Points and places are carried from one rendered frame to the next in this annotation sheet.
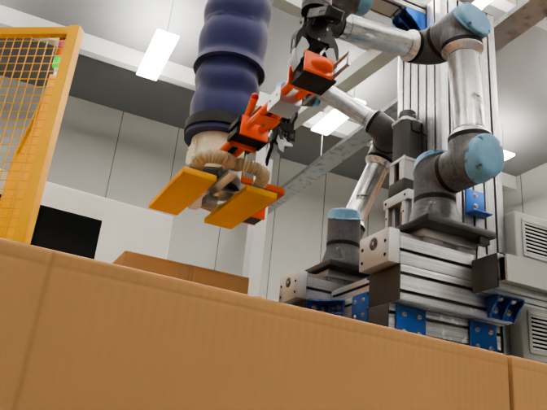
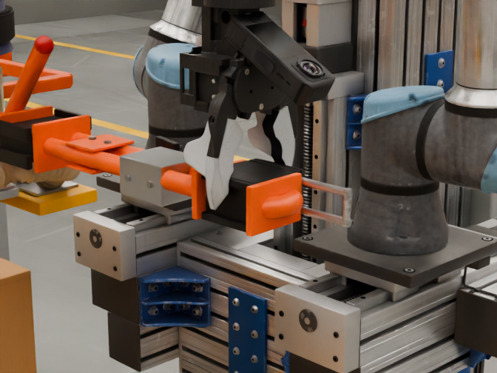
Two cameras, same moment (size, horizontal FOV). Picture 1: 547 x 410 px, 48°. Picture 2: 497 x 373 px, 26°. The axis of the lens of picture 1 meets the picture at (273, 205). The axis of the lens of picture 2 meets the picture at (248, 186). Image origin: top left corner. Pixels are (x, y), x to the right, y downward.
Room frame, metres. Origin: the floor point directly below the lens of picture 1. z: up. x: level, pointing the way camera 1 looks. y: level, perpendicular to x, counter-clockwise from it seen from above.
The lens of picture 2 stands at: (0.22, 0.32, 1.57)
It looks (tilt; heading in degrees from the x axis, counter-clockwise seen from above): 16 degrees down; 339
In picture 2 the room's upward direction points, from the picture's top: straight up
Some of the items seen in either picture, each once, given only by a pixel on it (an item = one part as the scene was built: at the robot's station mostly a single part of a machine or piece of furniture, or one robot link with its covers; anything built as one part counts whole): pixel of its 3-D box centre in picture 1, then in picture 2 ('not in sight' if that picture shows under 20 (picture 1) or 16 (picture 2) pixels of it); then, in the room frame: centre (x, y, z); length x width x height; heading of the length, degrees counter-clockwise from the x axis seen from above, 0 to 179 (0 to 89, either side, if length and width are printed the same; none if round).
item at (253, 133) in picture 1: (248, 133); (43, 138); (1.51, 0.09, 1.26); 0.10 x 0.08 x 0.06; 115
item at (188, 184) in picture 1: (181, 188); not in sight; (1.69, 0.28, 1.15); 0.34 x 0.10 x 0.05; 25
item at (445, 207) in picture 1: (435, 216); (399, 207); (1.57, -0.45, 1.09); 0.15 x 0.15 x 0.10
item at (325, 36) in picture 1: (312, 30); (234, 52); (1.22, -0.05, 1.40); 0.09 x 0.08 x 0.12; 24
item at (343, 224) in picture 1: (343, 227); (179, 84); (2.03, -0.26, 1.20); 0.13 x 0.12 x 0.14; 173
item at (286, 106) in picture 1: (284, 102); (160, 175); (1.31, 0.00, 1.25); 0.07 x 0.07 x 0.04; 25
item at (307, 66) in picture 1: (310, 72); (246, 196); (1.19, -0.05, 1.25); 0.08 x 0.07 x 0.05; 25
